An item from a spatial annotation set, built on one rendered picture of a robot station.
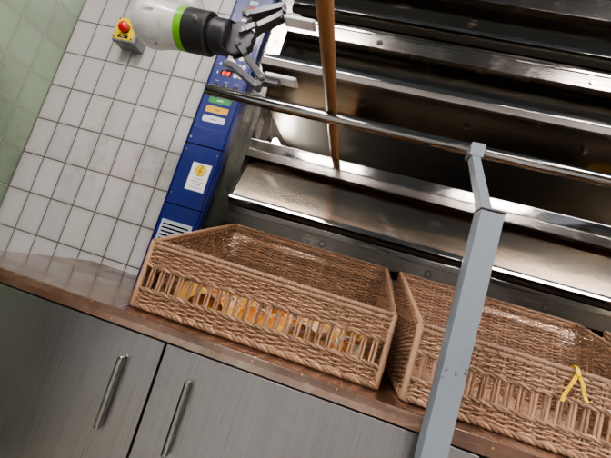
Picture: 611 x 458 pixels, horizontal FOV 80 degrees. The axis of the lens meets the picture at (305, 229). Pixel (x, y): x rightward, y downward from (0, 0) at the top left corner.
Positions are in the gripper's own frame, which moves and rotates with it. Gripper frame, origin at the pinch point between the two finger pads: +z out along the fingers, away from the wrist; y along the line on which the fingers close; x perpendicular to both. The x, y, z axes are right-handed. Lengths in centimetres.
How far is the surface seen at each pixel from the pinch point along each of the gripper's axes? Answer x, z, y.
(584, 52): -50, 76, -52
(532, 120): -40, 62, -19
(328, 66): 0.6, 6.7, 2.1
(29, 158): -56, -112, 32
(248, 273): -5.3, 2.2, 47.6
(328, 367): -5, 24, 61
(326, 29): 11.9, 7.0, 2.1
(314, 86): -46, -7, -18
